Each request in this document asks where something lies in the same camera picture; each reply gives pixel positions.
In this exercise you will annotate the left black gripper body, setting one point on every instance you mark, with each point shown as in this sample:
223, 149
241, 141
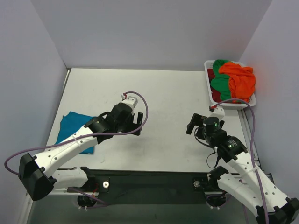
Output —
134, 123

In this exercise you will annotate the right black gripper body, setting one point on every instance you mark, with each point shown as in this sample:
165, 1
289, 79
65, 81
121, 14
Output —
199, 129

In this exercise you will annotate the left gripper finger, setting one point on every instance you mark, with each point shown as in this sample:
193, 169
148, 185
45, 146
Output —
139, 118
134, 129

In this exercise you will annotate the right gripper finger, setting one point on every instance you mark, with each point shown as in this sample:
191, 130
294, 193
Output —
199, 134
196, 120

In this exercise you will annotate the orange t shirt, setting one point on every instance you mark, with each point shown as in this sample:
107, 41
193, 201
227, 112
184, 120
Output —
241, 82

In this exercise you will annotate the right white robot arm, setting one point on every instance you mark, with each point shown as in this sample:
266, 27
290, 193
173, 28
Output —
255, 190

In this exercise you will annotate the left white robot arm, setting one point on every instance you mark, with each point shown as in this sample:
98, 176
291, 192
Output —
41, 173

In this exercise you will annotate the dark red t shirt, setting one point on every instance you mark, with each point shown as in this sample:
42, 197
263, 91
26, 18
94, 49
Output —
215, 93

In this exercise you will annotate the green t shirt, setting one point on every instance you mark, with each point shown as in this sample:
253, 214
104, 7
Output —
220, 82

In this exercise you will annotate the white plastic basket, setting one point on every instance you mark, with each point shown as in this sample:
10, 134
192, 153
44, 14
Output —
228, 106

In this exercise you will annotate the folded blue t shirt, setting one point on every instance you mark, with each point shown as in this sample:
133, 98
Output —
70, 123

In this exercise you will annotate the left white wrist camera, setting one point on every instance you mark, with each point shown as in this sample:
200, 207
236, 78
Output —
130, 101

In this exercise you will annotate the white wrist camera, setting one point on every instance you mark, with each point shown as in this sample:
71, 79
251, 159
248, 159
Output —
130, 101
217, 111

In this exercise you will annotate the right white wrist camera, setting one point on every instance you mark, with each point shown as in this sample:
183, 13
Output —
217, 111

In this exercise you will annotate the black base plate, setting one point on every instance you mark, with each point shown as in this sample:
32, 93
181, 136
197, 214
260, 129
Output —
122, 187

